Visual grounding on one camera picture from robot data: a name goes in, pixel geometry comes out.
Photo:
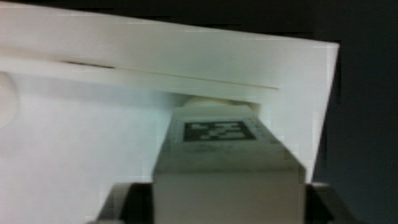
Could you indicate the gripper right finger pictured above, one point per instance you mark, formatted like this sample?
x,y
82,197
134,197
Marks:
x,y
326,208

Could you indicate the white square tabletop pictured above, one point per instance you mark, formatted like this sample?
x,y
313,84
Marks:
x,y
98,73

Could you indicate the white leg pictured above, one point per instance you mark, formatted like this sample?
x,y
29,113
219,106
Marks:
x,y
228,177

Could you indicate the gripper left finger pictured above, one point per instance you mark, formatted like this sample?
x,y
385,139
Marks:
x,y
129,205

